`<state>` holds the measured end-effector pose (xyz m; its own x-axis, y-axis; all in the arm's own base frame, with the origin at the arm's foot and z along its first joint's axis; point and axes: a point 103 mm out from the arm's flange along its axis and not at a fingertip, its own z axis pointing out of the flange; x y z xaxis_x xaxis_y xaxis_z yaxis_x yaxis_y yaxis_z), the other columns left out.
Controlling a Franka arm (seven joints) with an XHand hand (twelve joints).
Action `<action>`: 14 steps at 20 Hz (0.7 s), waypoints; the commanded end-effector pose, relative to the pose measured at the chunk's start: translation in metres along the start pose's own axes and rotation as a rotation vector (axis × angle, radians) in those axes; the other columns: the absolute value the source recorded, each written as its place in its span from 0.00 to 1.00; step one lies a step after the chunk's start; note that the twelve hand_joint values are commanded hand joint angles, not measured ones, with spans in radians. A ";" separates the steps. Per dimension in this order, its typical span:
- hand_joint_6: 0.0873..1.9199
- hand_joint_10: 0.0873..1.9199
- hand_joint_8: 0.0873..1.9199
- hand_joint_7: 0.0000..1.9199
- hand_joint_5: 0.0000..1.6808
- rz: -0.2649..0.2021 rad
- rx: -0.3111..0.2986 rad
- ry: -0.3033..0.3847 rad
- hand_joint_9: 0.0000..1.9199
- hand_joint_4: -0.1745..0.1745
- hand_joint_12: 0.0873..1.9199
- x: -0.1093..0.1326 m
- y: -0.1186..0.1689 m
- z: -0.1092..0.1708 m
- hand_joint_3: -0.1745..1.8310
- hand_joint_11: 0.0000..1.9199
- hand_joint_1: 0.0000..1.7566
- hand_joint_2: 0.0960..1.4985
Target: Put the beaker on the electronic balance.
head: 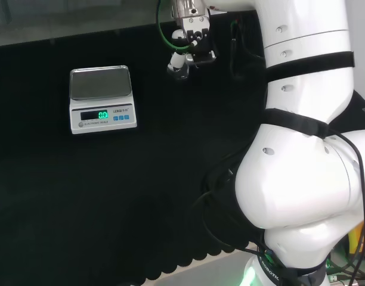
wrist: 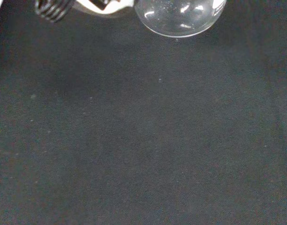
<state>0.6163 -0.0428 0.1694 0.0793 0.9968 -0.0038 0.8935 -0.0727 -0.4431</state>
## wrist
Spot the black bench cloth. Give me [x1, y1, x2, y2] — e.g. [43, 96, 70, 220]
[0, 0, 287, 225]

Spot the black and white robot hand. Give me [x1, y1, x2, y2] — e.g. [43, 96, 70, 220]
[34, 0, 135, 23]

